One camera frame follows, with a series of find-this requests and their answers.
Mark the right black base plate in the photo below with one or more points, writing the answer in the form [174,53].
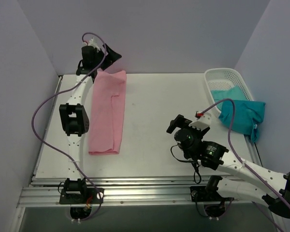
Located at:
[199,194]

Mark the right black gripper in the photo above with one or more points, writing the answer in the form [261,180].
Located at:
[178,122]

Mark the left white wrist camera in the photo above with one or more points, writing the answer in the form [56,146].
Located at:
[92,43]

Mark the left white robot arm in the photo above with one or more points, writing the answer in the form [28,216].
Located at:
[73,116]

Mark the aluminium mounting rail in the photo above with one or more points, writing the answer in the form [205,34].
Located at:
[174,190]

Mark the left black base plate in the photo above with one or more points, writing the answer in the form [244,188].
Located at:
[91,197]

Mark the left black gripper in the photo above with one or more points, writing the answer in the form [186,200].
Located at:
[105,56]

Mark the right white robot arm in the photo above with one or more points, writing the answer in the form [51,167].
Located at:
[257,183]

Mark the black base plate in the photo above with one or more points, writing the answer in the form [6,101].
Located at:
[199,194]
[91,197]

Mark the white plastic basket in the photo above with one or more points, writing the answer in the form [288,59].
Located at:
[224,79]

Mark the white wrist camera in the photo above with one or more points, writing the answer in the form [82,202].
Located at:
[203,121]
[92,43]

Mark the pink t shirt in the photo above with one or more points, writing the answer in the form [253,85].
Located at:
[107,113]

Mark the teal t shirt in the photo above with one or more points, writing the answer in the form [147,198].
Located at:
[248,114]

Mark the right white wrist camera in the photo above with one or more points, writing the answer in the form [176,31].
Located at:
[203,121]

